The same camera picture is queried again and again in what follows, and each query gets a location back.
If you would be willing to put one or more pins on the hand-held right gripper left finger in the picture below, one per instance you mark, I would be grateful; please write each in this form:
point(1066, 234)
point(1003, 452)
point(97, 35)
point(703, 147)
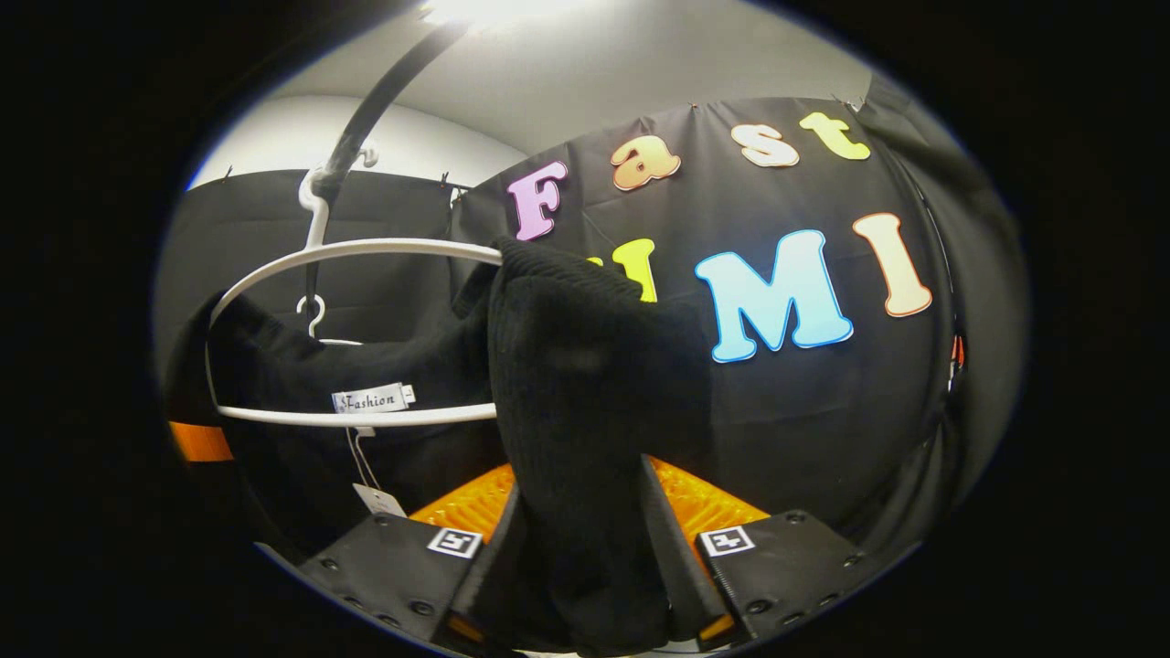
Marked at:
point(489, 567)

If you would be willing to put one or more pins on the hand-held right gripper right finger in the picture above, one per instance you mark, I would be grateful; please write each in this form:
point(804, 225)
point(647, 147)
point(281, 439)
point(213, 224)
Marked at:
point(681, 557)

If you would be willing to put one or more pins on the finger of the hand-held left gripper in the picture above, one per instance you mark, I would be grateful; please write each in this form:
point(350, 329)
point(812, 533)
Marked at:
point(201, 441)

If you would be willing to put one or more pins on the black knit jacket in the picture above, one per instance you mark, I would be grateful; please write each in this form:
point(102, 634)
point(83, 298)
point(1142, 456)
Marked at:
point(585, 393)

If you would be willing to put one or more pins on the white plastic hanger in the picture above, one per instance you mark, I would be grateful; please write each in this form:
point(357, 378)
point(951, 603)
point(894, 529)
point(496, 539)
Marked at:
point(366, 249)
point(322, 315)

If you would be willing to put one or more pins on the black backdrop cloth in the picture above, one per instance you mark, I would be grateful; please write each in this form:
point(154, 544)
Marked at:
point(823, 411)

